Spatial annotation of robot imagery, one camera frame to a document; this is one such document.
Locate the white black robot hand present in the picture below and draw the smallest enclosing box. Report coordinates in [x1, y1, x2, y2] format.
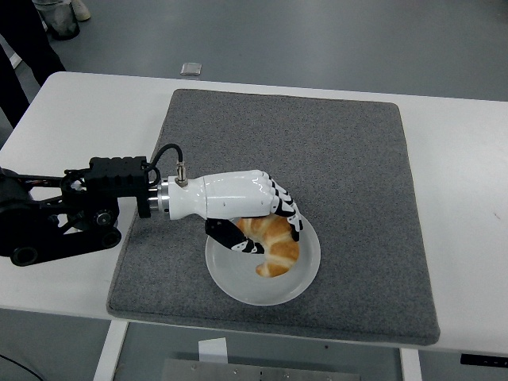
[166, 169, 305, 256]

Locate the golden croissant bread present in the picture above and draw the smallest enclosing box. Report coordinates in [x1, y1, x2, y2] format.
[236, 213, 301, 278]

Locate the pale grey round plate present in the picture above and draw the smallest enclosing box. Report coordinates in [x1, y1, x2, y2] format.
[204, 214, 321, 306]

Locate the grey metal plate with screws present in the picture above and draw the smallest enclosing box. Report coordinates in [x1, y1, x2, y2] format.
[160, 358, 361, 381]

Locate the grey felt mat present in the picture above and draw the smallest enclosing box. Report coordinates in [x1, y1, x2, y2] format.
[106, 87, 442, 346]

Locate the white paper label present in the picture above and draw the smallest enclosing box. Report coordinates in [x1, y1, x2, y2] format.
[198, 337, 229, 363]

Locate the white table leg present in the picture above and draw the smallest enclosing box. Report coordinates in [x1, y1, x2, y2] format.
[91, 320, 130, 381]
[398, 348, 422, 381]

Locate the black mesh waste bin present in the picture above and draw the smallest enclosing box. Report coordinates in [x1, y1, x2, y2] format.
[41, 0, 82, 40]

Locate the white shoe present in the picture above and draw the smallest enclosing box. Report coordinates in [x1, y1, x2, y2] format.
[71, 0, 92, 21]

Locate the person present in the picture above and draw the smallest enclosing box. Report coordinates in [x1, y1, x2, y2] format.
[0, 0, 67, 130]

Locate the black table control panel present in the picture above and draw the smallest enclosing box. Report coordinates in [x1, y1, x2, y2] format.
[460, 352, 508, 366]

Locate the white desk frame leg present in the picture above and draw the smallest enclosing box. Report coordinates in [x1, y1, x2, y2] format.
[0, 33, 21, 68]

